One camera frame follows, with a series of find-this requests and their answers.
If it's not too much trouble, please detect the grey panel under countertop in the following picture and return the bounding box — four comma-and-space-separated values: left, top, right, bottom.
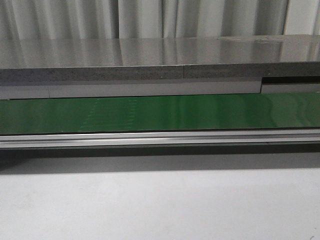
0, 76, 320, 100

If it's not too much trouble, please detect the green conveyor belt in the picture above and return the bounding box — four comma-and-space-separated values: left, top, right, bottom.
0, 92, 320, 135

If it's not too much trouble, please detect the grey stone countertop slab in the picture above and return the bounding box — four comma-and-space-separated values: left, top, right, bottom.
0, 35, 320, 86

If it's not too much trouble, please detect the white pleated curtain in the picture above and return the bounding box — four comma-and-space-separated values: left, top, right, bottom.
0, 0, 320, 40

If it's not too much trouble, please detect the aluminium conveyor side rail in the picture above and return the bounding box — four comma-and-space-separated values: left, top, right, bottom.
0, 128, 320, 149

